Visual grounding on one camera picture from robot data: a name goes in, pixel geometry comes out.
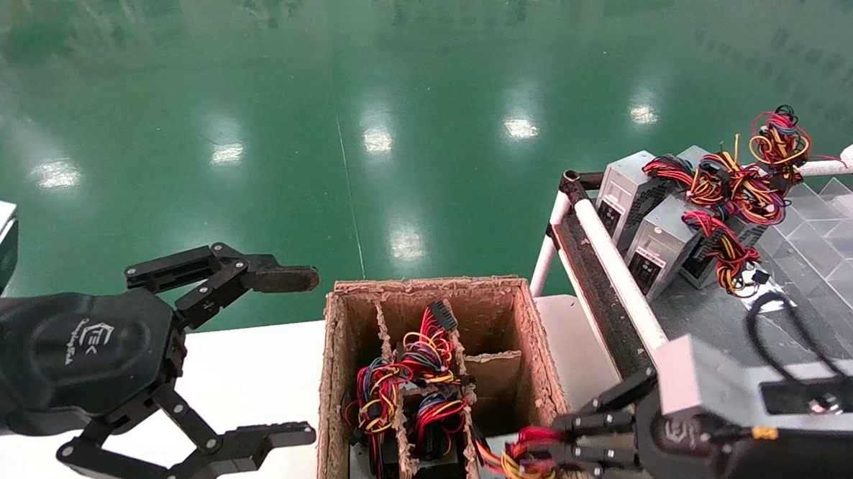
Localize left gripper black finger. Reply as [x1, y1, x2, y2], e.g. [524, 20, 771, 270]
[122, 239, 321, 336]

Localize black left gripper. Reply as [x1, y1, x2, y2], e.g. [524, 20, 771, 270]
[0, 283, 322, 479]

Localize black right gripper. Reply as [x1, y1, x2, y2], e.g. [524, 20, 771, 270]
[550, 366, 744, 479]

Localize black foam strip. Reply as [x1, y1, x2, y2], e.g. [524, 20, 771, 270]
[544, 215, 662, 383]

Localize brown divided cardboard box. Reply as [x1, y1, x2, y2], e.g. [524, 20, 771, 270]
[315, 268, 606, 479]

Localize clear acrylic divider tray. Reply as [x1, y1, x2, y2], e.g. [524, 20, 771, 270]
[749, 175, 853, 360]

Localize black power supply, multicoloured wires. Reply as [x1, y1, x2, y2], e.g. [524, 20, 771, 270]
[407, 384, 473, 479]
[340, 355, 409, 479]

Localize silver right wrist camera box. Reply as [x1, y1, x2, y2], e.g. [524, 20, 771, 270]
[652, 332, 853, 432]

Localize power supply, red wires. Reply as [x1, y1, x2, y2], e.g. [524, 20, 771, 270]
[395, 299, 467, 387]

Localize white pipe rack frame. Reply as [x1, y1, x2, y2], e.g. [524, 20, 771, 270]
[526, 138, 853, 367]

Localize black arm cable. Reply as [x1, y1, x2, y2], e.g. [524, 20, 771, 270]
[743, 291, 853, 385]

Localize silver power supply with wires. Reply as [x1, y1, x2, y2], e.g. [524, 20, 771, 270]
[624, 193, 773, 300]
[594, 148, 699, 253]
[677, 99, 815, 206]
[683, 150, 791, 293]

